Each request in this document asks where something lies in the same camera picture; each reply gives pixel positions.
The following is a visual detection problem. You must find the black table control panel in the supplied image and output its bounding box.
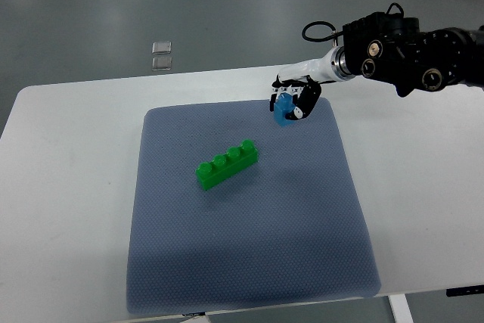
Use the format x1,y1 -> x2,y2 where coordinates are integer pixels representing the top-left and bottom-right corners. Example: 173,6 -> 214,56
445,284 -> 484,297

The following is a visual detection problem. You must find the white table leg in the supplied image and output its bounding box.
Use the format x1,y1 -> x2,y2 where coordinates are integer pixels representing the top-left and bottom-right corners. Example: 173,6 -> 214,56
388,294 -> 414,323

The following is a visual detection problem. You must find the upper metal floor plate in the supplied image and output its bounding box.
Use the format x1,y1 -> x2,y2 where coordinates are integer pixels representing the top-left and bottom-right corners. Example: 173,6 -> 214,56
151,41 -> 172,54

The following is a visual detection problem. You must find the green four-stud toy brick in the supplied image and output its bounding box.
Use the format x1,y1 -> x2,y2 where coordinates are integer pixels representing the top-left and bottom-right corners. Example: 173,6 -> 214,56
195,139 -> 259,191

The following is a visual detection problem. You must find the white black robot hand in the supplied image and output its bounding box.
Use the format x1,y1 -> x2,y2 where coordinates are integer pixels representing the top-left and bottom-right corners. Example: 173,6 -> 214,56
269,46 -> 353,121

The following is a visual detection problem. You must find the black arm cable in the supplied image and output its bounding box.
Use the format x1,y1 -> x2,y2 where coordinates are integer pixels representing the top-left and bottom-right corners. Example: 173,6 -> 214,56
302,21 -> 345,43

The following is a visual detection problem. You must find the lower metal floor plate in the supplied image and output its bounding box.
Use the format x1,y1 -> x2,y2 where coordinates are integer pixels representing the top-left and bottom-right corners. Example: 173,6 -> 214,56
152,56 -> 172,71

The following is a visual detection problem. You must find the blue-grey textured mat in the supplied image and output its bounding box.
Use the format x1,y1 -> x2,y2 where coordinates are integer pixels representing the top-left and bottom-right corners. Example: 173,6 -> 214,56
126,98 -> 381,315

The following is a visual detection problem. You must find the blue toy block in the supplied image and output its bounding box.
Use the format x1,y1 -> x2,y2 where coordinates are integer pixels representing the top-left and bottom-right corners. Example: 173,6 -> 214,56
273,92 -> 295,126

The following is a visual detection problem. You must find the metal floor plate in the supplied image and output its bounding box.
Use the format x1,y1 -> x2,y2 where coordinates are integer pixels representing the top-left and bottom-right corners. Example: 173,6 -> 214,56
152,56 -> 172,71
151,41 -> 172,54

